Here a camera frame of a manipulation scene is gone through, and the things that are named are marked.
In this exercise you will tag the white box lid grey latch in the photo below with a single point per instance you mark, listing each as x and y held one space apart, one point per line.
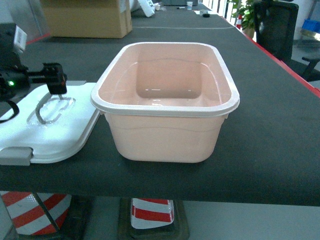
57 132

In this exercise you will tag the green potted plant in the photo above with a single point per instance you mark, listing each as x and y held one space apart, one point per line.
243 12

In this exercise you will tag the white paper cup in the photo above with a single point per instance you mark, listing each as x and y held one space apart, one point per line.
189 5

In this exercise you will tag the blue bins on right shelf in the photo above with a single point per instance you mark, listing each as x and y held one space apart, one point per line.
311 25

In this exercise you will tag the cardboard box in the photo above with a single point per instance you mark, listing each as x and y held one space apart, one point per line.
107 19

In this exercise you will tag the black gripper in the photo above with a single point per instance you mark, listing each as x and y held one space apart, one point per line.
14 81

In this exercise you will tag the white foam piece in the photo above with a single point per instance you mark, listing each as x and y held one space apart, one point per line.
148 7

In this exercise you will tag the pink plastic storage box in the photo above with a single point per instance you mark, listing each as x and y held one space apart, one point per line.
166 101

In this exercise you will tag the red white traffic cone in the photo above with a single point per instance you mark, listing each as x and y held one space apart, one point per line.
46 216
152 219

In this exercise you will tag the black mesh chair right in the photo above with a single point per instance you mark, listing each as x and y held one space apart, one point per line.
275 24

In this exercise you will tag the left red white traffic cone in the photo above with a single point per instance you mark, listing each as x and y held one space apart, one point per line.
46 216

